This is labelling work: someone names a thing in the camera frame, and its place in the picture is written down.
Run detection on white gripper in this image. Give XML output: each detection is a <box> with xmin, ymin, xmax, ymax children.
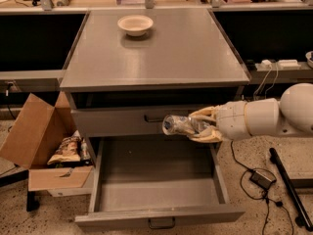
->
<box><xmin>189</xmin><ymin>101</ymin><xmax>250</xmax><ymax>143</ymax></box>

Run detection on grey drawer cabinet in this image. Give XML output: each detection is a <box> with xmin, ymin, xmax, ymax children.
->
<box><xmin>59</xmin><ymin>7</ymin><xmax>251</xmax><ymax>232</ymax></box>

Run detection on black power cable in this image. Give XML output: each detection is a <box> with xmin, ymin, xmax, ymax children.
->
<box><xmin>230</xmin><ymin>95</ymin><xmax>295</xmax><ymax>235</ymax></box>

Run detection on snack chip bag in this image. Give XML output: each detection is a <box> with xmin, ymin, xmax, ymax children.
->
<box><xmin>47</xmin><ymin>136</ymin><xmax>80</xmax><ymax>165</ymax></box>

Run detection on silver blue redbull can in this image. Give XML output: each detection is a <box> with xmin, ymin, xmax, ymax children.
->
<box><xmin>162</xmin><ymin>115</ymin><xmax>210</xmax><ymax>135</ymax></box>

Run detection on black power adapter brick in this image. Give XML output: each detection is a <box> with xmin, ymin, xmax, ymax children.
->
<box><xmin>249</xmin><ymin>171</ymin><xmax>276</xmax><ymax>190</ymax></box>

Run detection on closed grey upper drawer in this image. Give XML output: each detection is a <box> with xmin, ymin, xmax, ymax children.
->
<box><xmin>71</xmin><ymin>105</ymin><xmax>204</xmax><ymax>137</ymax></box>

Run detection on black metal stand leg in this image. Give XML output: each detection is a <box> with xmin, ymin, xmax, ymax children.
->
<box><xmin>269</xmin><ymin>148</ymin><xmax>313</xmax><ymax>232</ymax></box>

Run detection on brown cardboard box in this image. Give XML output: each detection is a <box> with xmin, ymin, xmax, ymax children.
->
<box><xmin>0</xmin><ymin>92</ymin><xmax>94</xmax><ymax>197</ymax></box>

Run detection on white ceramic bowl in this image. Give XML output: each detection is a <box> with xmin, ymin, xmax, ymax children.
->
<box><xmin>117</xmin><ymin>15</ymin><xmax>154</xmax><ymax>37</ymax></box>

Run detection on open grey lower drawer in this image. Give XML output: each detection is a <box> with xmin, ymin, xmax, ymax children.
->
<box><xmin>75</xmin><ymin>135</ymin><xmax>245</xmax><ymax>232</ymax></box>

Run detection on white power strip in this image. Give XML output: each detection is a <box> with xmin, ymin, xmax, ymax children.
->
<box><xmin>259</xmin><ymin>60</ymin><xmax>300</xmax><ymax>70</ymax></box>

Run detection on small bottle in box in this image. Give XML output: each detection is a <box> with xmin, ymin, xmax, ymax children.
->
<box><xmin>80</xmin><ymin>139</ymin><xmax>91</xmax><ymax>161</ymax></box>

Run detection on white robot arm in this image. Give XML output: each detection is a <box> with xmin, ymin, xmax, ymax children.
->
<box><xmin>189</xmin><ymin>83</ymin><xmax>313</xmax><ymax>143</ymax></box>

